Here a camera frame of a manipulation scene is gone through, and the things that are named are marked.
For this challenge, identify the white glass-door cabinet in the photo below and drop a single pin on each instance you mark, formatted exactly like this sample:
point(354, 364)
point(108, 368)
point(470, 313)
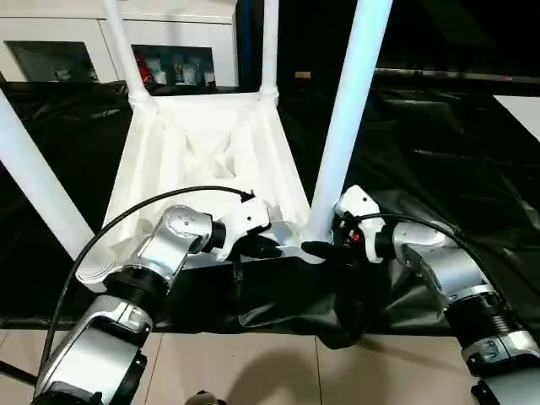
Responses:
point(177, 25)

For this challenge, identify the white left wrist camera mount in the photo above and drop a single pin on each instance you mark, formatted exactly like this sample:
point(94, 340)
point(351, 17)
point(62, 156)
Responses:
point(249, 217)

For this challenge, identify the white bottle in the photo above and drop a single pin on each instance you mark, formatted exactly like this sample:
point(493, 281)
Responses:
point(160, 77)

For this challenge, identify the dark metal rail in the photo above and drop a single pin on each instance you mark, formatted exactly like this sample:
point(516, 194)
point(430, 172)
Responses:
point(455, 77)

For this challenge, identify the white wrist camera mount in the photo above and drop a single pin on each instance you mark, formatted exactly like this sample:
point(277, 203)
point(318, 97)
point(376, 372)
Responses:
point(249, 217)
point(358, 202)

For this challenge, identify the white flat board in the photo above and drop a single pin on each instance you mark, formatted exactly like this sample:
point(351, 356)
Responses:
point(521, 116)

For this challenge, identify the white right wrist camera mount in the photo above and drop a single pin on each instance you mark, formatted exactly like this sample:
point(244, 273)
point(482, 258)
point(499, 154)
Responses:
point(358, 202)

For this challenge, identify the black metal stand strut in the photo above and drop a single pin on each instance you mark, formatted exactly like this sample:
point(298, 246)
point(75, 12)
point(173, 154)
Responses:
point(17, 373)

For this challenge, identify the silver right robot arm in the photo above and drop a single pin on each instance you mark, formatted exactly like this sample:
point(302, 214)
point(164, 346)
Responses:
point(455, 266)

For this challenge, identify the black work mat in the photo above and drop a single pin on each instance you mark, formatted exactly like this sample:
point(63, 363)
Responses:
point(443, 177)

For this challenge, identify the red package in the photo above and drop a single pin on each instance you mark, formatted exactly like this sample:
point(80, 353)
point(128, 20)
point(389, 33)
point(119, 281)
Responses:
point(143, 69)

